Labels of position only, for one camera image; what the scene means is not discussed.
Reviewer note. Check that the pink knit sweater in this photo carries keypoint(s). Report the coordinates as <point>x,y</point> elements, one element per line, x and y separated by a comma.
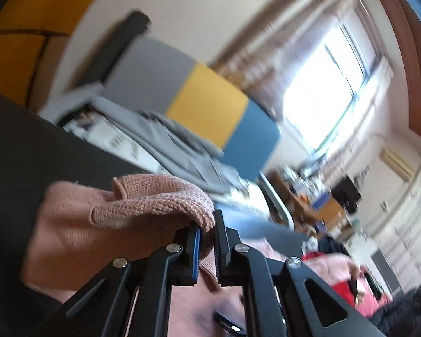
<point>80,229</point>

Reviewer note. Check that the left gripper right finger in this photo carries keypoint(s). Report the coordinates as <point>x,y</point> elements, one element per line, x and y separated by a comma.
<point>282,298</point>

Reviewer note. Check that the black rolled mat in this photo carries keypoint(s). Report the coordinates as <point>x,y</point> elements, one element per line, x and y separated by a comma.
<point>135,24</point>

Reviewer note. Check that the grey garment on chair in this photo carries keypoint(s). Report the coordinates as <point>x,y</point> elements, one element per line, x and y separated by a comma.
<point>180,151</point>

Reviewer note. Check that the beige patterned curtain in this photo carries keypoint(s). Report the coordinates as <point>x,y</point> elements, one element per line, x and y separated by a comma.
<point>266,56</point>

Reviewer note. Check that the black monitor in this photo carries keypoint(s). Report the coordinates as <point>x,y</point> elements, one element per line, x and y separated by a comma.
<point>347,195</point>

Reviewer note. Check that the wall air conditioner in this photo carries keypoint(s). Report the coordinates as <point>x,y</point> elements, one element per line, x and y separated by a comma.
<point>400,167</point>

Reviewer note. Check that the wooden side desk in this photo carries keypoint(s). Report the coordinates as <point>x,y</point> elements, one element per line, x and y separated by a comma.
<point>330,215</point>

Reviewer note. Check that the red knit sweater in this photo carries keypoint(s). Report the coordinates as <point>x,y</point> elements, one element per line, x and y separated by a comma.
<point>348,279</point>

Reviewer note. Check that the grey yellow blue chair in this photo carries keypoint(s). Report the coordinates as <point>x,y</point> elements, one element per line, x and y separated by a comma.
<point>151,75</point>

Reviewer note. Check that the white window curtain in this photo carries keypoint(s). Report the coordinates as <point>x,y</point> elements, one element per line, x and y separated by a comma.
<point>398,236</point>

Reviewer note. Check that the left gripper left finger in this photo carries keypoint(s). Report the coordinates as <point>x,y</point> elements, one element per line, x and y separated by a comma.
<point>130,298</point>

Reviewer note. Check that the wooden wardrobe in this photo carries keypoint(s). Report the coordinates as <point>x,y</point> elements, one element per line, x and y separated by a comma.
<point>33,37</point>

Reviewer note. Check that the blue folding chair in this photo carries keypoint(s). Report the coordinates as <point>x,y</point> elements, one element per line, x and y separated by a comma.
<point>321,200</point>

